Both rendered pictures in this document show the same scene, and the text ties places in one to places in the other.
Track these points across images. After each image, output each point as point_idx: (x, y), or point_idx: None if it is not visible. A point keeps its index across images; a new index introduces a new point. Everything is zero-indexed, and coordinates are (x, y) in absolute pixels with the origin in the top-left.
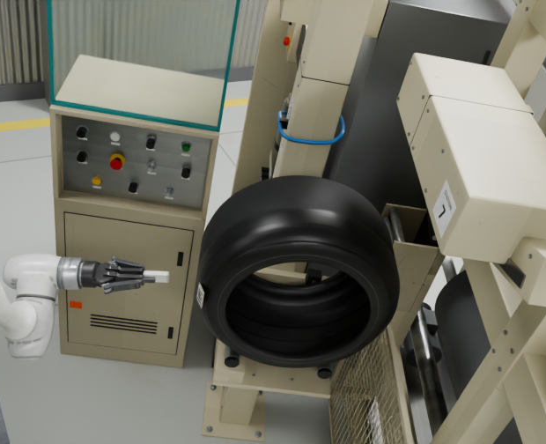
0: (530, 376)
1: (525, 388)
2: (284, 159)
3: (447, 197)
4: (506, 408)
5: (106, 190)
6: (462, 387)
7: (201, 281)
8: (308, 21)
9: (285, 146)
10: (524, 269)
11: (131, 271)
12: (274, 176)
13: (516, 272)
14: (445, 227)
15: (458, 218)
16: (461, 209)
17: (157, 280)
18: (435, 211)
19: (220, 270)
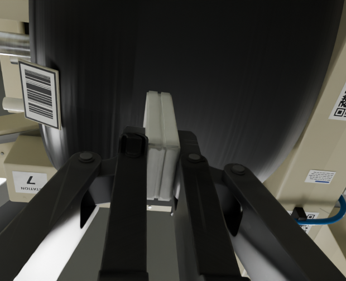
0: (14, 19)
1: (9, 7)
2: (284, 176)
3: (33, 189)
4: None
5: None
6: None
7: (61, 131)
8: None
9: (278, 193)
10: (0, 145)
11: (178, 246)
12: None
13: (2, 141)
14: (15, 177)
15: (8, 188)
16: (9, 194)
17: (145, 122)
18: (40, 175)
19: (52, 160)
